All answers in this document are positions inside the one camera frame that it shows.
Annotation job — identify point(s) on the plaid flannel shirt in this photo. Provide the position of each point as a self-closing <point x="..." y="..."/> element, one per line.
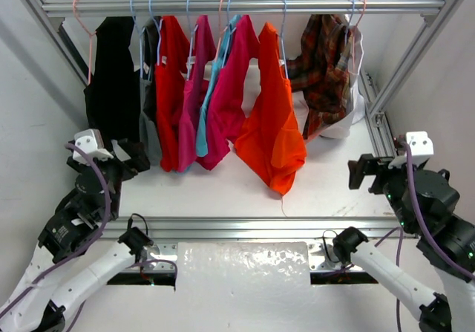
<point x="321" y="72"/>

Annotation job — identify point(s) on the aluminium hanging rail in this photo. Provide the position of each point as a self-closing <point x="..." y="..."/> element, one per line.
<point x="56" y="9"/>

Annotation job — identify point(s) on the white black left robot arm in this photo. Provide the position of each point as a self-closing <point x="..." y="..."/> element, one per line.
<point x="43" y="300"/>

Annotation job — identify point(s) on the aluminium frame front rail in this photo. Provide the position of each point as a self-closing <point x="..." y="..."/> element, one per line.
<point x="253" y="229"/>

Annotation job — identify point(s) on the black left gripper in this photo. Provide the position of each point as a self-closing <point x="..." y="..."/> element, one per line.
<point x="121" y="157"/>

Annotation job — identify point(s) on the magenta hanging shirt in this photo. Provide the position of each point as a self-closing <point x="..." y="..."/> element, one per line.
<point x="194" y="90"/>
<point x="225" y="114"/>

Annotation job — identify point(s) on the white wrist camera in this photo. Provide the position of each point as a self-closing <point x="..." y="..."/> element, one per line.
<point x="421" y="147"/>
<point x="90" y="142"/>

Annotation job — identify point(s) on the grey hanging garment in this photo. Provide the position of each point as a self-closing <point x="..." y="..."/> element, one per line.
<point x="149" y="137"/>

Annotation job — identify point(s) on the red hanging t shirt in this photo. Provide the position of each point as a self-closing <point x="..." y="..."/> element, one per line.
<point x="169" y="74"/>

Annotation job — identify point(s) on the white hanging garment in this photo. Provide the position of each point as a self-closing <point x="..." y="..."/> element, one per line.
<point x="355" y="104"/>

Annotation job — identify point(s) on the magenta hanging shirt right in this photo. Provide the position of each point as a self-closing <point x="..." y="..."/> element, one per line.
<point x="225" y="114"/>

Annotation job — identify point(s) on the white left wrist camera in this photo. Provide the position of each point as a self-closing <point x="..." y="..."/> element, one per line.
<point x="90" y="142"/>

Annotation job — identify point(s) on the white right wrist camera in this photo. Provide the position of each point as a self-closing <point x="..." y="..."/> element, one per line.
<point x="421" y="147"/>

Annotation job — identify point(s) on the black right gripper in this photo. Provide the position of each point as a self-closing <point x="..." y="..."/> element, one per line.
<point x="368" y="166"/>

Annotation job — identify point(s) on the orange t shirt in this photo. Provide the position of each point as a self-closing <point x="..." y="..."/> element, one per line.
<point x="270" y="142"/>

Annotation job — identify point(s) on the teal hanging garment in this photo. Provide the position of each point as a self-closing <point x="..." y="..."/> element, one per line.
<point x="223" y="50"/>

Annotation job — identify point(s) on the blue hanger right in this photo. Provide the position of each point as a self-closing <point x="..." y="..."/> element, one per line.
<point x="349" y="21"/>

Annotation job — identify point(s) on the black hanging garment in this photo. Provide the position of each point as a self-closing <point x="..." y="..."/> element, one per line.
<point x="112" y="99"/>

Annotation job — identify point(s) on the magenta hanging shirt left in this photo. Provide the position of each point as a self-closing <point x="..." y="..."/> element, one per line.
<point x="194" y="90"/>

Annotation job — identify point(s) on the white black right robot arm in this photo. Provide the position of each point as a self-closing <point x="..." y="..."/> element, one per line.
<point x="424" y="203"/>

